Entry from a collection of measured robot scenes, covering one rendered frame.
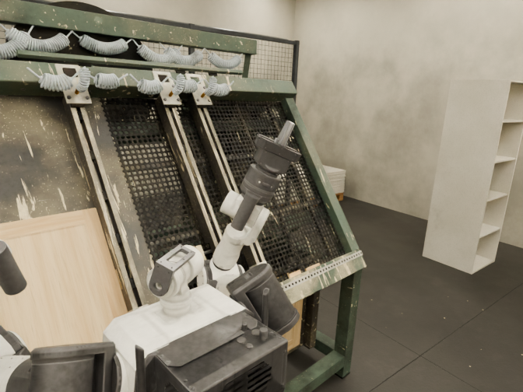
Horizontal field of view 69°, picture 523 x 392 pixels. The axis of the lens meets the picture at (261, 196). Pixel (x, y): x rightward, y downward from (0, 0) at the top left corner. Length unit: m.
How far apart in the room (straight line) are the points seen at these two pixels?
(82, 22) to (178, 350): 1.93
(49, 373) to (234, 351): 0.28
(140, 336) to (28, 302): 0.86
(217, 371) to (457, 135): 4.23
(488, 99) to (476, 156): 0.58
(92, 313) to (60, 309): 0.11
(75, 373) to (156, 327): 0.15
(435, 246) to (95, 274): 4.04
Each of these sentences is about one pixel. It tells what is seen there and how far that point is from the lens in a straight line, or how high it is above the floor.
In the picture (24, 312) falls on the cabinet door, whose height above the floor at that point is 1.09.
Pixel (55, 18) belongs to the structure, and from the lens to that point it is 2.31.
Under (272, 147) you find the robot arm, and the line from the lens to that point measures 0.93.
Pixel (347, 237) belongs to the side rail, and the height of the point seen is 0.98.
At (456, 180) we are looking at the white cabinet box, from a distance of 4.68.
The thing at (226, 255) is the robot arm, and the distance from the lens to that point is 1.08.
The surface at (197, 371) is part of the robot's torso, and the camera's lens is 0.65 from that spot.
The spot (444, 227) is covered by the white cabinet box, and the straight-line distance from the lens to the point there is 4.83.
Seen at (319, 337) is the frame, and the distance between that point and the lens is 2.88.
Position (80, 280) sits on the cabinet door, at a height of 1.13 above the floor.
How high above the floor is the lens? 1.83
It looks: 15 degrees down
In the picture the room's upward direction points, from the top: 2 degrees clockwise
